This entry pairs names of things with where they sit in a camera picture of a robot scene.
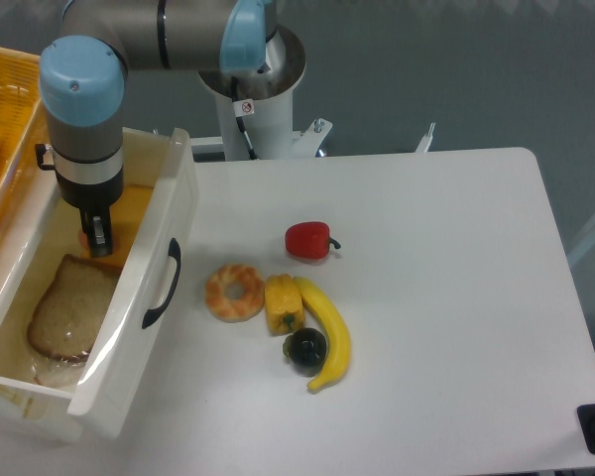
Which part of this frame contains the white open upper drawer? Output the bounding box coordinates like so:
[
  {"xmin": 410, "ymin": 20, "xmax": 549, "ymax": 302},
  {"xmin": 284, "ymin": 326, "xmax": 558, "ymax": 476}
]
[{"xmin": 0, "ymin": 129, "xmax": 198, "ymax": 441}]

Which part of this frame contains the glazed orange donut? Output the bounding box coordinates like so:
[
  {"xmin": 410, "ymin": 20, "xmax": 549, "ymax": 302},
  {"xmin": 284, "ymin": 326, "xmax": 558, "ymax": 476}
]
[{"xmin": 204, "ymin": 263, "xmax": 264, "ymax": 322}]

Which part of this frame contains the dark green round vegetable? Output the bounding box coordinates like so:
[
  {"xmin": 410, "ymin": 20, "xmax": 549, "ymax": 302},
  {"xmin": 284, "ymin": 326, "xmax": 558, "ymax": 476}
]
[{"xmin": 283, "ymin": 327, "xmax": 328, "ymax": 376}]

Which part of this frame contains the yellow banana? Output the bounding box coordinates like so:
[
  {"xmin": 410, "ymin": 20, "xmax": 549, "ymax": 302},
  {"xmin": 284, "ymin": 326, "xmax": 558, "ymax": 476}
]
[{"xmin": 294, "ymin": 277, "xmax": 352, "ymax": 394}]

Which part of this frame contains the brown bread slice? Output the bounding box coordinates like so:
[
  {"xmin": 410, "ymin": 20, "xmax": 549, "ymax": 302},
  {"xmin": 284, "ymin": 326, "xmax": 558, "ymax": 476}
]
[{"xmin": 27, "ymin": 254, "xmax": 121, "ymax": 363}]

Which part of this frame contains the yellow woven basket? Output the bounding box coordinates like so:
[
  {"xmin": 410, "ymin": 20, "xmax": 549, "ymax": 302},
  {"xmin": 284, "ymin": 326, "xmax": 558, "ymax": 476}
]
[{"xmin": 0, "ymin": 47, "xmax": 48, "ymax": 228}]

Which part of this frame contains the white drawer cabinet frame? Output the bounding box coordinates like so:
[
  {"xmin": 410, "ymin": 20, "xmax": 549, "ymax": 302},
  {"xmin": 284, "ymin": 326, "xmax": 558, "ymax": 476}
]
[{"xmin": 0, "ymin": 90, "xmax": 96, "ymax": 444}]

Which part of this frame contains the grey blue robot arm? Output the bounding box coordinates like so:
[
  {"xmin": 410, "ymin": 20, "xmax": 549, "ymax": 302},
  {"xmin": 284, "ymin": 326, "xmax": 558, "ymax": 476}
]
[{"xmin": 36, "ymin": 1, "xmax": 305, "ymax": 257}]

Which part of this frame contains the yellow bell pepper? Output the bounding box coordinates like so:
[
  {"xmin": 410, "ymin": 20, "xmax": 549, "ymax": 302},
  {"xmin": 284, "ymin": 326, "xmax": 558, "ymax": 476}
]
[{"xmin": 264, "ymin": 274, "xmax": 305, "ymax": 335}]

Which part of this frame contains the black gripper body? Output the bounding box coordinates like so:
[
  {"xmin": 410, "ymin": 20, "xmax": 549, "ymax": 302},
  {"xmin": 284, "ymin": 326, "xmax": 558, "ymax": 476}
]
[{"xmin": 56, "ymin": 170, "xmax": 123, "ymax": 233}]

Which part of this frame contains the white bracket behind table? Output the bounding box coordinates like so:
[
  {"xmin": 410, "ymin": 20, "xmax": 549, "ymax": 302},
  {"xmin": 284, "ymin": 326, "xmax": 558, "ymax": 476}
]
[{"xmin": 415, "ymin": 122, "xmax": 436, "ymax": 154}]

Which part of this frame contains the red bell pepper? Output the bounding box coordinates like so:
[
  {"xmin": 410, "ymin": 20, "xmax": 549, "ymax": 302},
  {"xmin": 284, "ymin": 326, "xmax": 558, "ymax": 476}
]
[{"xmin": 285, "ymin": 221, "xmax": 341, "ymax": 260}]

